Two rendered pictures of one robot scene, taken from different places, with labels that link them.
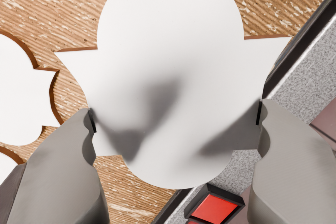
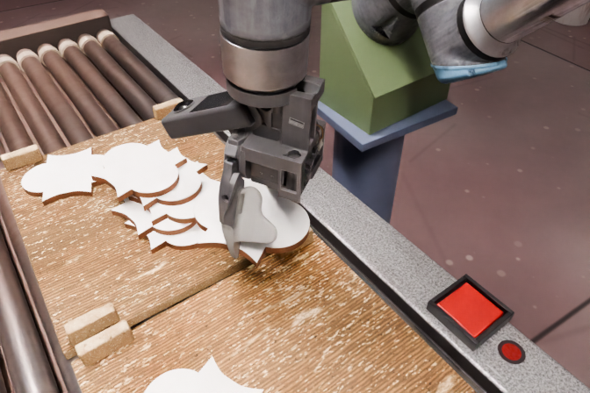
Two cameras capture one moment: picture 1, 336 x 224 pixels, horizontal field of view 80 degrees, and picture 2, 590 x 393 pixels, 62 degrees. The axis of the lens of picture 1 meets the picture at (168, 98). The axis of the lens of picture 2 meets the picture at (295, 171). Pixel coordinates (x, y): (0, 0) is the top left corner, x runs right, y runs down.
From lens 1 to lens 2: 0.53 m
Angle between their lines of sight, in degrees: 63
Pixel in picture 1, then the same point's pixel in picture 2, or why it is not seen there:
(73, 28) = (192, 329)
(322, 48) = (309, 200)
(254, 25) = not seen: hidden behind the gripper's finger
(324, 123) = (578, 287)
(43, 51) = (191, 363)
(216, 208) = (466, 304)
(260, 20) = not seen: hidden behind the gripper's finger
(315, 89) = (341, 207)
